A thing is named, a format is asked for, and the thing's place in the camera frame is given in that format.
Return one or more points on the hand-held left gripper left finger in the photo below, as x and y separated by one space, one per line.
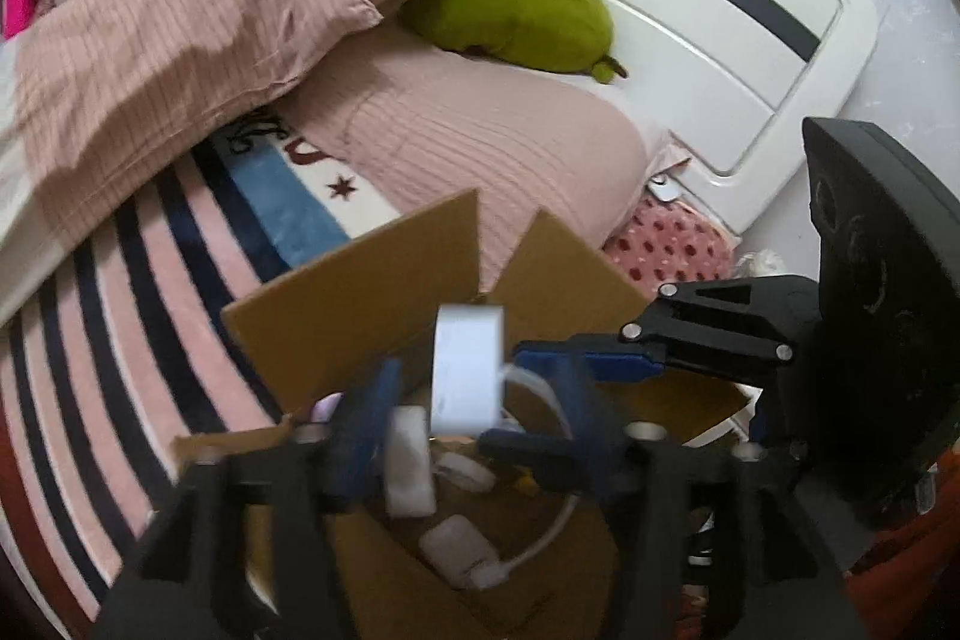
367 437

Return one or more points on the green plush pillow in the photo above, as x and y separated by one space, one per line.
517 3

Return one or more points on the white bed headboard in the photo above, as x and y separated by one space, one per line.
675 48

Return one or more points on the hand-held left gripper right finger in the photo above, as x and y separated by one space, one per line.
581 415

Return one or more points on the white rectangular block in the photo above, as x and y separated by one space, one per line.
410 467

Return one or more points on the pink grey striped duvet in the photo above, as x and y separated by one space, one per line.
165 55

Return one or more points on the pink bag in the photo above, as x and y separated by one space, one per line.
19 6

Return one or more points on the red printed clothing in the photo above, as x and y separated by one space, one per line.
911 580

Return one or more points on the beige tape roll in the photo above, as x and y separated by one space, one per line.
465 471

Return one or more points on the pink dotted bed sheet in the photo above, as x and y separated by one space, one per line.
675 242

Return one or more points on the brown cardboard box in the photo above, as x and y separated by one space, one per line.
360 310

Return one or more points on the striped fleece blanket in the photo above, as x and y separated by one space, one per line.
150 347

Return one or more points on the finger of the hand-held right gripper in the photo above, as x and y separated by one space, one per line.
525 452
592 361

